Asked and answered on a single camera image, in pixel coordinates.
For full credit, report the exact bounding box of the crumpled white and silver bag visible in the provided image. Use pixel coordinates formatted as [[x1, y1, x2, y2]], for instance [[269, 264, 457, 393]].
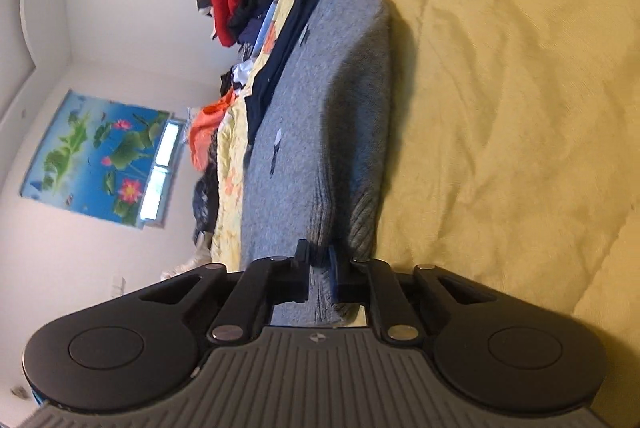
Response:
[[232, 58, 257, 85]]

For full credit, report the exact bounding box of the window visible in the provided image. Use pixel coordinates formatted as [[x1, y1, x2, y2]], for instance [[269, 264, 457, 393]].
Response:
[[137, 120, 182, 230]]

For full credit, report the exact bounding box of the yellow printed bedspread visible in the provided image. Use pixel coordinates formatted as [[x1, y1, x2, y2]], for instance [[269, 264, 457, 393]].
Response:
[[209, 0, 640, 390]]

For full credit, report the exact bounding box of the grey sweater with navy sleeves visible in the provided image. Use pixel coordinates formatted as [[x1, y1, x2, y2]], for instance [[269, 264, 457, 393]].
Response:
[[240, 0, 394, 329]]

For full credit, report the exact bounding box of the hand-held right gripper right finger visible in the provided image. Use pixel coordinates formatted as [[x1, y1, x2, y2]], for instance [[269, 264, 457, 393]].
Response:
[[328, 246, 502, 345]]

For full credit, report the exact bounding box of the orange garment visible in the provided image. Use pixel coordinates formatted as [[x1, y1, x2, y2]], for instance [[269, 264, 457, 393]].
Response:
[[188, 89, 237, 172]]

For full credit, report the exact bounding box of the dark patterned clothes heap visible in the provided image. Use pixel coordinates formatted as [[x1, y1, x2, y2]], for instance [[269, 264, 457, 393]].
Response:
[[192, 175, 222, 247]]

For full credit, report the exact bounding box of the dark brown garment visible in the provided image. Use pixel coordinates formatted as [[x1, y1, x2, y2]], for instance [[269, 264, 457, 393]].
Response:
[[219, 67, 247, 100]]

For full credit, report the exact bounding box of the lotus flower window blind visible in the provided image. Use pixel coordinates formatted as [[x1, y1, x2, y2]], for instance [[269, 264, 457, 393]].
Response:
[[19, 89, 171, 227]]

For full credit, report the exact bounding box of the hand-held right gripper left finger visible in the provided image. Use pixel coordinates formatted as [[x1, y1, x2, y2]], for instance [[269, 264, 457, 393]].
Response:
[[140, 239, 312, 347]]

